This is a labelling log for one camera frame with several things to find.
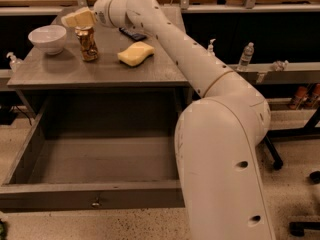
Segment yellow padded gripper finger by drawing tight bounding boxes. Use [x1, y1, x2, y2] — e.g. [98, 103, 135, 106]
[61, 7, 96, 27]

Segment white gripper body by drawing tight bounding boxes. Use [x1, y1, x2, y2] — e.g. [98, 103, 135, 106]
[93, 0, 127, 28]

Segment orange soda can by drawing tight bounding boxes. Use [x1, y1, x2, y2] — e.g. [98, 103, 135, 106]
[75, 27, 98, 62]

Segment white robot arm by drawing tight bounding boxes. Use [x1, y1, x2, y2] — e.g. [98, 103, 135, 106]
[62, 0, 276, 240]

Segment grey cabinet with top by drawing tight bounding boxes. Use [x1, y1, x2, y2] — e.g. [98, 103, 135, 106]
[7, 6, 194, 132]

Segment open grey top drawer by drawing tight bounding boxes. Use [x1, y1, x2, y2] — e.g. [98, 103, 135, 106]
[0, 93, 184, 212]

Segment white bowl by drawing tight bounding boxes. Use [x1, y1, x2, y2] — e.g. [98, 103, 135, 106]
[28, 25, 67, 55]

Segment yellow sponge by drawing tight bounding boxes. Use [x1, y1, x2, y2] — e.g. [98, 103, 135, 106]
[117, 41, 155, 67]

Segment clear pump bottle at left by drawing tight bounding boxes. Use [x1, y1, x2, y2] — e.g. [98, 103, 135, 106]
[6, 52, 23, 72]

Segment clear water bottle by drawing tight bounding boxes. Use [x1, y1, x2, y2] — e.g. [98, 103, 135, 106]
[236, 42, 254, 72]

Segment crumpled clear wrapper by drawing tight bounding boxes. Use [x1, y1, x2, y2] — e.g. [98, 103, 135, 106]
[271, 60, 289, 71]

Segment orange bottles under bench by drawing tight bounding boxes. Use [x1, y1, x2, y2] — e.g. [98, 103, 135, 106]
[288, 83, 320, 109]

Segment black chair base legs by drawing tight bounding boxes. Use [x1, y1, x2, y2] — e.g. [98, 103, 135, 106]
[263, 107, 320, 238]

